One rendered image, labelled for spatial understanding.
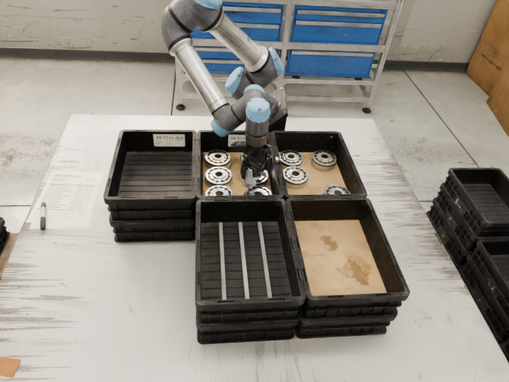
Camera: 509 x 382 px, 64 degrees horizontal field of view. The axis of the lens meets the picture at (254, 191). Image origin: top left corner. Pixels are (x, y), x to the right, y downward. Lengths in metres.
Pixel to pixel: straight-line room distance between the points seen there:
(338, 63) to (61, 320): 2.84
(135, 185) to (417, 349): 1.11
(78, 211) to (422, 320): 1.30
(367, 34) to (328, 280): 2.53
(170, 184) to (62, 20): 3.02
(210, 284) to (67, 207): 0.73
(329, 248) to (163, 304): 0.57
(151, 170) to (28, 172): 1.60
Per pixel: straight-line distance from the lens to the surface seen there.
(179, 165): 1.65
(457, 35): 4.92
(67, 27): 4.40
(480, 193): 2.48
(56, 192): 1.82
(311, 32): 3.39
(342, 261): 1.38
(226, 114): 1.44
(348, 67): 3.59
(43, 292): 1.50
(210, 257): 1.32
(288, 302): 1.13
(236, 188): 1.54
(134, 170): 1.64
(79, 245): 1.59
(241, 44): 1.63
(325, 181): 1.64
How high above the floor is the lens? 1.87
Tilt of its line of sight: 43 degrees down
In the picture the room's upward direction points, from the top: 6 degrees clockwise
